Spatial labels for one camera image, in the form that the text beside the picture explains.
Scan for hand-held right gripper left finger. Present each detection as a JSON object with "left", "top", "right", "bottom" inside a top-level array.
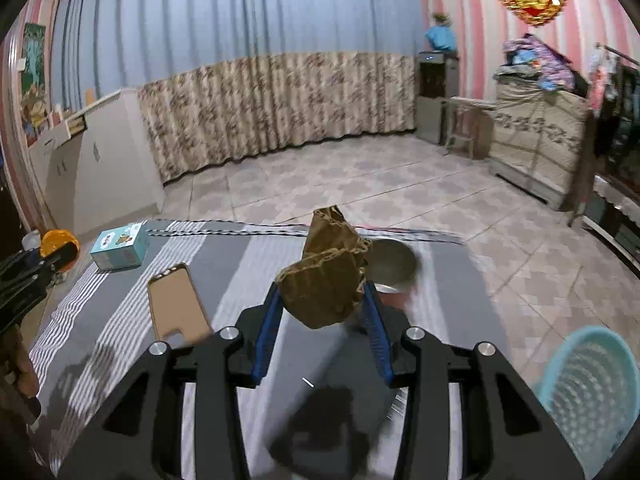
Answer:
[{"left": 57, "top": 285, "right": 283, "bottom": 480}]

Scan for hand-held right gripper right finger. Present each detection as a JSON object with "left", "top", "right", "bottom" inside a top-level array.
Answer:
[{"left": 362, "top": 285, "right": 586, "bottom": 480}]

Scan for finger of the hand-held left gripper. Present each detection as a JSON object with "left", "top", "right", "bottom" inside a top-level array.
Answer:
[{"left": 12, "top": 247, "right": 76, "bottom": 288}]

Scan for domed orange peel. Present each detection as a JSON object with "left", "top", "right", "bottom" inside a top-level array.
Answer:
[{"left": 40, "top": 229, "right": 81, "bottom": 273}]

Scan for teal plastic basket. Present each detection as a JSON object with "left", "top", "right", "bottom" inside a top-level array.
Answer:
[{"left": 532, "top": 325, "right": 638, "bottom": 480}]

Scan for person's left hand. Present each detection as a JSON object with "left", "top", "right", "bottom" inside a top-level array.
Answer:
[{"left": 0, "top": 327, "right": 43, "bottom": 426}]

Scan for pink cartoon cup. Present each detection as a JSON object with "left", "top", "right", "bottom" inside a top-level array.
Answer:
[{"left": 365, "top": 239, "right": 418, "bottom": 306}]

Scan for light blue tissue box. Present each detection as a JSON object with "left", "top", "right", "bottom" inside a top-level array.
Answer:
[{"left": 90, "top": 222, "right": 151, "bottom": 272}]

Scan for brown phone case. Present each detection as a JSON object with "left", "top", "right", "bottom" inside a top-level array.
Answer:
[{"left": 146, "top": 262, "right": 213, "bottom": 348}]

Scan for grey white striped blanket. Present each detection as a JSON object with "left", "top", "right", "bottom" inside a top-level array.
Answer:
[{"left": 27, "top": 219, "right": 496, "bottom": 480}]

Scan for white cabinet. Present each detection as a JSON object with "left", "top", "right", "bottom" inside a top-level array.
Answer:
[{"left": 27, "top": 87, "right": 166, "bottom": 233}]

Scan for floral beige curtain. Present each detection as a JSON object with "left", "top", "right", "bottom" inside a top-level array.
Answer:
[{"left": 137, "top": 51, "right": 418, "bottom": 188}]

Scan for small folding stool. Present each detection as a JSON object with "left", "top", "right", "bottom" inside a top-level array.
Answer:
[{"left": 442, "top": 96, "right": 496, "bottom": 160}]

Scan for grey water dispenser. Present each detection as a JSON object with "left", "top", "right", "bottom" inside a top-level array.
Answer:
[{"left": 415, "top": 51, "right": 461, "bottom": 146}]

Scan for furniture under floral cloth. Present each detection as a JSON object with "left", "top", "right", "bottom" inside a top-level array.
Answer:
[{"left": 490, "top": 75, "right": 593, "bottom": 211}]

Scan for dark wooden furniture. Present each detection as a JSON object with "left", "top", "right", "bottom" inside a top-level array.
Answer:
[{"left": 570, "top": 160, "right": 640, "bottom": 281}]

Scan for blue cloth bundle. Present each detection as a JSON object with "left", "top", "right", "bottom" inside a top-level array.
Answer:
[{"left": 425, "top": 12, "right": 458, "bottom": 53}]

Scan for blue curtain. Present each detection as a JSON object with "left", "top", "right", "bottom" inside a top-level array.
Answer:
[{"left": 50, "top": 0, "right": 426, "bottom": 111}]

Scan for pile of colourful clothes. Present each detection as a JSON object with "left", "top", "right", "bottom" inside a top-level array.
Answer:
[{"left": 495, "top": 34, "right": 588, "bottom": 93}]

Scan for hanging clothes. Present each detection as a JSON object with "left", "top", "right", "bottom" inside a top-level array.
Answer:
[{"left": 587, "top": 45, "right": 640, "bottom": 176}]

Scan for colourful wall poster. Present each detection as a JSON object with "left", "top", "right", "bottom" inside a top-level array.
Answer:
[{"left": 20, "top": 22, "right": 51, "bottom": 146}]

